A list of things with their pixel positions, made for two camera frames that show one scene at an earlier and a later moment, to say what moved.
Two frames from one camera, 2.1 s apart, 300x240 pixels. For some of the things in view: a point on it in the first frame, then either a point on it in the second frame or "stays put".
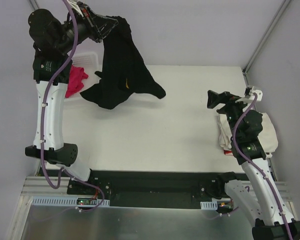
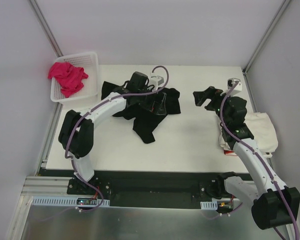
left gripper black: [93, 27] to [154, 100]
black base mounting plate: [152, 188] stays put
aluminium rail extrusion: [39, 186] stays put
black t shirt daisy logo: [125, 71] to [147, 109]
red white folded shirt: [228, 152] stays put
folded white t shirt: [267, 136] stays put
